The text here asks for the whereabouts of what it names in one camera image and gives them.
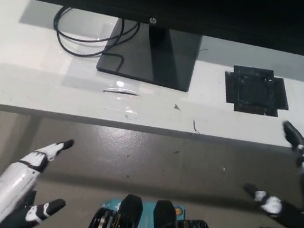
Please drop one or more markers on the black left robot torso block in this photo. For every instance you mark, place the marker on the black left robot torso block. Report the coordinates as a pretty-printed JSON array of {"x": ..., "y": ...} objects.
[{"x": 129, "y": 211}]

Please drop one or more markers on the black tape patch on tabletop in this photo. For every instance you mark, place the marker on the black tape patch on tabletop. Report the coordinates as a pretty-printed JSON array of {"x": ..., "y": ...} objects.
[{"x": 255, "y": 92}]

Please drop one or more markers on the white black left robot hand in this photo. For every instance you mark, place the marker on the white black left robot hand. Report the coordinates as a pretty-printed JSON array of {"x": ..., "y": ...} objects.
[{"x": 10, "y": 184}]

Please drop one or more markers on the black glossy monitor stand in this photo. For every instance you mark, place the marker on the black glossy monitor stand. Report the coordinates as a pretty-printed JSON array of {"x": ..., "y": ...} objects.
[{"x": 147, "y": 70}]

